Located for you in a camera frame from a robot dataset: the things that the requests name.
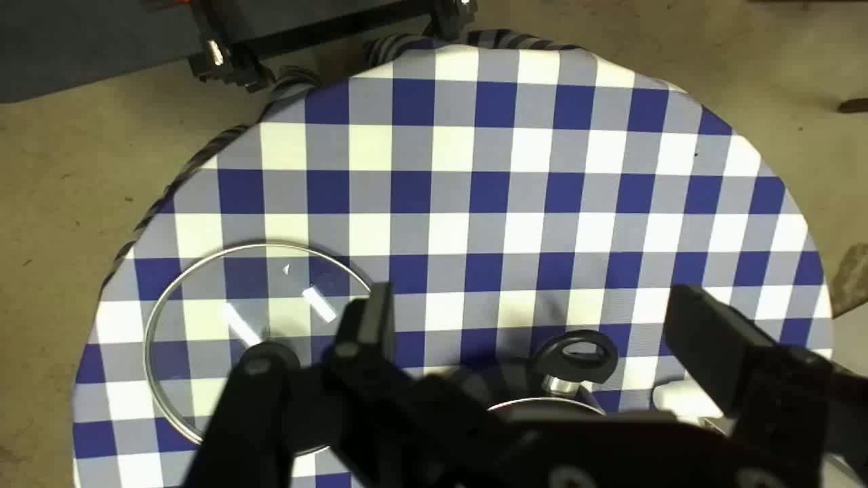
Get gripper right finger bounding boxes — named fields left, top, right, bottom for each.
left=663, top=283, right=868, bottom=488

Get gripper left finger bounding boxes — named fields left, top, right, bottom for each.
left=182, top=281, right=519, bottom=488

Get glass lid with metal rim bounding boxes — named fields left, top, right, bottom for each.
left=144, top=242, right=380, bottom=456

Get blue white checked tablecloth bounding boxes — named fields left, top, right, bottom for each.
left=71, top=28, right=835, bottom=488

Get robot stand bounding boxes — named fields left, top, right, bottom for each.
left=139, top=0, right=479, bottom=94

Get steel pot with black handle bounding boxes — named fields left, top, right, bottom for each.
left=485, top=329, right=620, bottom=422

